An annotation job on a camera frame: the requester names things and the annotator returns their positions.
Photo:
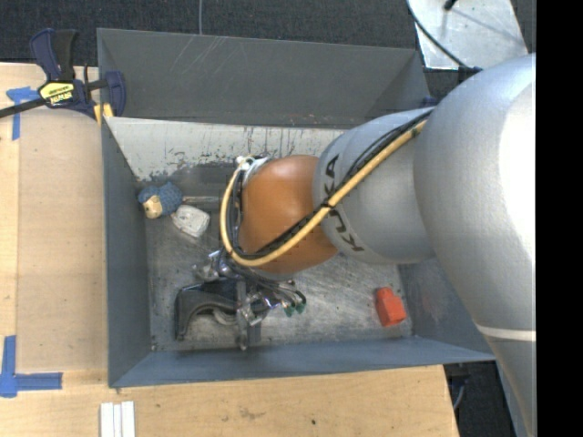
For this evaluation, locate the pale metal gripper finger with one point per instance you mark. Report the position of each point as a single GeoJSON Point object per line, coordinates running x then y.
{"type": "Point", "coordinates": [242, 335]}
{"type": "Point", "coordinates": [255, 333]}

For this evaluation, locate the pale wood board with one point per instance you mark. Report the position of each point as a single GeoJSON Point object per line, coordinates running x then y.
{"type": "Point", "coordinates": [59, 244]}

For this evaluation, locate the grey metal bin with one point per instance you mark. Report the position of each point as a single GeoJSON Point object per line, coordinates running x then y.
{"type": "Point", "coordinates": [255, 80]}

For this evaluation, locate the white plastic object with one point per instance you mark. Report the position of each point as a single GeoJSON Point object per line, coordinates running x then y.
{"type": "Point", "coordinates": [191, 220]}

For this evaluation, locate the blue and cream toy animal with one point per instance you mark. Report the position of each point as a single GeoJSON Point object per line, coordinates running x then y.
{"type": "Point", "coordinates": [166, 196]}

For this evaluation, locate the orange-red block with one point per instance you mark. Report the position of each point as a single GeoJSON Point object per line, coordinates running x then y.
{"type": "Point", "coordinates": [390, 307]}

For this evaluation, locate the black curved plastic object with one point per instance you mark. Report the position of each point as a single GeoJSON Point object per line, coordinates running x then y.
{"type": "Point", "coordinates": [202, 301]}

